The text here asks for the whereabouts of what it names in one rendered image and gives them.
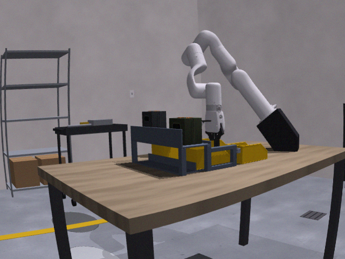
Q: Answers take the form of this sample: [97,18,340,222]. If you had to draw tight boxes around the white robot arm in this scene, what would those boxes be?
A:
[182,30,277,123]

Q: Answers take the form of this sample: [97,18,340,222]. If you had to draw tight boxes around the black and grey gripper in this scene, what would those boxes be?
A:
[205,111,225,147]

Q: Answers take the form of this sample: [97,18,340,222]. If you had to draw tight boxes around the olive green tool case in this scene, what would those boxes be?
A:
[169,117,202,145]

